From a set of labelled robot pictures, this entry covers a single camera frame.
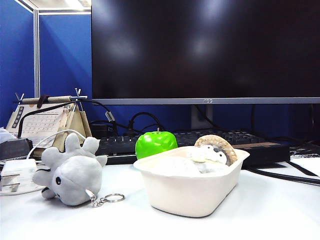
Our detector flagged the grey plush octopus keychain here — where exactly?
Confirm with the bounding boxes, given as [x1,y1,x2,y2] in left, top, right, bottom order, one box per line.
[31,132,126,208]

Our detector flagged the green plastic apple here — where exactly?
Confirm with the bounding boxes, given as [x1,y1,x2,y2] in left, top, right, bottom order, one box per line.
[134,127,179,161]

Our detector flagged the grey monitor stand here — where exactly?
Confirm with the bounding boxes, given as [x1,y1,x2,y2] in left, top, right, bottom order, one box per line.
[191,104,214,131]

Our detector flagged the black mechanical keyboard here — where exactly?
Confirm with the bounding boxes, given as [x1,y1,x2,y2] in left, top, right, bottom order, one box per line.
[94,128,268,166]

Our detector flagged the black power adapter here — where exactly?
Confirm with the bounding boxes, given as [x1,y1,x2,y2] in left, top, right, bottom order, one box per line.
[90,121,113,138]

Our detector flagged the plush penguin with straw hat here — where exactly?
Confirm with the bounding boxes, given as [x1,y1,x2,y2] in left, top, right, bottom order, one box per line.
[187,134,238,175]

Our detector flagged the white plastic tub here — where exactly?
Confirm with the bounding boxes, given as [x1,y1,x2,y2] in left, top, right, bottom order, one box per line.
[133,145,251,218]

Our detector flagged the black computer monitor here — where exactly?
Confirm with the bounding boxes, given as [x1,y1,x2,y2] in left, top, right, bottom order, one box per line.
[91,0,320,106]

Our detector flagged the black box with brown lid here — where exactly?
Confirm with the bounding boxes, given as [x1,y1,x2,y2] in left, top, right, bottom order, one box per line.
[232,141,291,168]

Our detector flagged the canvas desk calendar stand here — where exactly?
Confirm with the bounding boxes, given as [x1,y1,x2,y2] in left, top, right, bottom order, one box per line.
[5,87,93,161]

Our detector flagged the black power brick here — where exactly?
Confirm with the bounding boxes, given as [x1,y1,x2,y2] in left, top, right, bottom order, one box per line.
[0,138,34,161]

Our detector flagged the black printed mat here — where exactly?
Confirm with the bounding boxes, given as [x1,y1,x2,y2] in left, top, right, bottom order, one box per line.
[289,146,320,160]

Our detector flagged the white charger adapter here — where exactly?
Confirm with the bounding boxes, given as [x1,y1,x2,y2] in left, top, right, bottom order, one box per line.
[0,158,38,196]

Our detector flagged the black plug with looped cable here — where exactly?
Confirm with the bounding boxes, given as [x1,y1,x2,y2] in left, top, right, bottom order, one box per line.
[124,111,164,138]

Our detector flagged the black monitor cable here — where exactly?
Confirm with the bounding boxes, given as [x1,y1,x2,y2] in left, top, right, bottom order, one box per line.
[194,104,221,130]

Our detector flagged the black power cable with ferrite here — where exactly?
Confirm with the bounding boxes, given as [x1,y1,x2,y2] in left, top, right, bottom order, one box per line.
[16,98,118,139]

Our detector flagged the white charging cable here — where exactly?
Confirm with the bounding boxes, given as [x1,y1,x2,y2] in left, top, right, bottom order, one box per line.
[0,128,87,196]

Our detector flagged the thick black cable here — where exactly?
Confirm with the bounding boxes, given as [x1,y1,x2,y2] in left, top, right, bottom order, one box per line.
[246,166,320,186]

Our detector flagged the aluminium partition frame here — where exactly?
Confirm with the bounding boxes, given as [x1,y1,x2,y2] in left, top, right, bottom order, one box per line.
[13,0,92,99]

